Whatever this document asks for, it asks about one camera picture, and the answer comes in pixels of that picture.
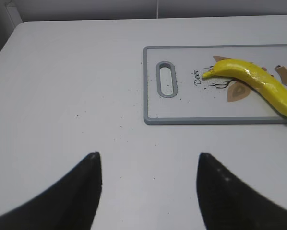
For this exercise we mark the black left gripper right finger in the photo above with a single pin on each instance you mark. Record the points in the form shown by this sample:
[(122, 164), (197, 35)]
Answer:
[(227, 203)]

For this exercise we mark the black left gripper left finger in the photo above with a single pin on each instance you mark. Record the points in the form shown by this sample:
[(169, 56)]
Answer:
[(69, 204)]

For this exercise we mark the yellow plastic banana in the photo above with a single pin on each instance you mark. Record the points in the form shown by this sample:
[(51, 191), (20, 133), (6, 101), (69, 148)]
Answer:
[(260, 80)]

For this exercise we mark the white grey-rimmed cutting board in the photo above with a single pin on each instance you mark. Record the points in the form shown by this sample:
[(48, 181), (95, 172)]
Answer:
[(176, 94)]

